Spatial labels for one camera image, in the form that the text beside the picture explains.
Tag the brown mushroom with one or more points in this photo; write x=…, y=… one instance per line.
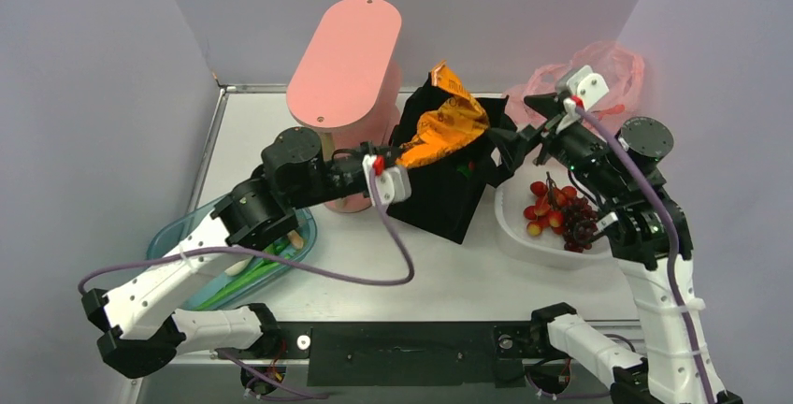
x=295, y=240

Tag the dark green cucumber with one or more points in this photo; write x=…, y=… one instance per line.
x=278, y=246

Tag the green bottle in bag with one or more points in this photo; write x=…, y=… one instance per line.
x=467, y=169

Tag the light green long pepper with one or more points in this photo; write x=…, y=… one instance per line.
x=241, y=284

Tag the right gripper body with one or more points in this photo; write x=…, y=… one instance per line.
x=577, y=146

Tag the red cherry tomato bunch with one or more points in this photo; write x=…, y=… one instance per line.
x=547, y=212

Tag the blue transparent tray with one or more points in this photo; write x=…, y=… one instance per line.
x=168, y=237

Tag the black fabric bag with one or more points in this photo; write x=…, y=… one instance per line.
x=442, y=200

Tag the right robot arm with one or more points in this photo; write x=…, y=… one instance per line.
x=650, y=241

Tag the pink plastic grocery bag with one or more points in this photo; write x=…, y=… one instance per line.
x=612, y=84

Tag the white round food item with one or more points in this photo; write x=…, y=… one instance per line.
x=237, y=268

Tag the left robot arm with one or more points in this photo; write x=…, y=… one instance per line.
x=143, y=323

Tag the dark purple grape bunch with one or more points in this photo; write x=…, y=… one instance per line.
x=579, y=225

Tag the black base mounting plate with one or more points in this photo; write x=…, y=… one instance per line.
x=408, y=353

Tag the pink three-tier shelf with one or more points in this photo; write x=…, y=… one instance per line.
x=345, y=87

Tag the white plastic basin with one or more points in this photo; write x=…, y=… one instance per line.
x=547, y=248

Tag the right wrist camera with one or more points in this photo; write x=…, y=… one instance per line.
x=579, y=89

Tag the orange snack bag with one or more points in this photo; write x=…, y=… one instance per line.
x=454, y=125

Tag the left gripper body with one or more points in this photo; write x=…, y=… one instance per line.
x=342, y=173

